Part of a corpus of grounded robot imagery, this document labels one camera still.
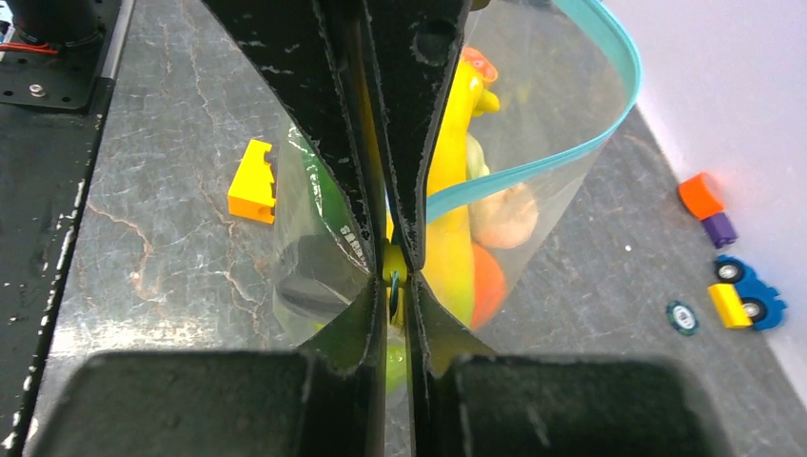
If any dark purple eggplant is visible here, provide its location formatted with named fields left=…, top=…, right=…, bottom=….
left=271, top=234, right=367, bottom=320

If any clear zip top bag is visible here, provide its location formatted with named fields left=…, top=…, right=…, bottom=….
left=273, top=1, right=639, bottom=344

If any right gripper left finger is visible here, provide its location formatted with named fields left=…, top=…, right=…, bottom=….
left=33, top=277, right=386, bottom=456

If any blue toy car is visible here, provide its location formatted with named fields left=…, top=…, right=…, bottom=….
left=714, top=254, right=788, bottom=331

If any yellow lego brick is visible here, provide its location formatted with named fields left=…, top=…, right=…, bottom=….
left=707, top=283, right=752, bottom=329

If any orange cheese wedge toy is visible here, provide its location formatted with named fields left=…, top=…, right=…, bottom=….
left=226, top=139, right=277, bottom=224

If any purple block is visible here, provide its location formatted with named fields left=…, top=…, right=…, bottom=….
left=700, top=212, right=738, bottom=249

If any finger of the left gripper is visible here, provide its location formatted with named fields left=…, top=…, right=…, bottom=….
left=365, top=1, right=470, bottom=270
left=205, top=0, right=379, bottom=268

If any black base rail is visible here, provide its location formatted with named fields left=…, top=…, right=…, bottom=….
left=1, top=1, right=134, bottom=456

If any beige garlic bulb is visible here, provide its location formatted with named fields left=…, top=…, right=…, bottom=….
left=469, top=184, right=540, bottom=249

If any yellow banana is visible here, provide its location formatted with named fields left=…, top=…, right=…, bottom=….
left=422, top=59, right=500, bottom=326

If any orange green mango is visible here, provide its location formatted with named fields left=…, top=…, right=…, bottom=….
left=471, top=243, right=509, bottom=329

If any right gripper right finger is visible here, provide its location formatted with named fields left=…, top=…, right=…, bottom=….
left=406, top=278, right=732, bottom=456

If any small round black cap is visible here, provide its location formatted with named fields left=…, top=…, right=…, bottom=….
left=665, top=300, right=699, bottom=336

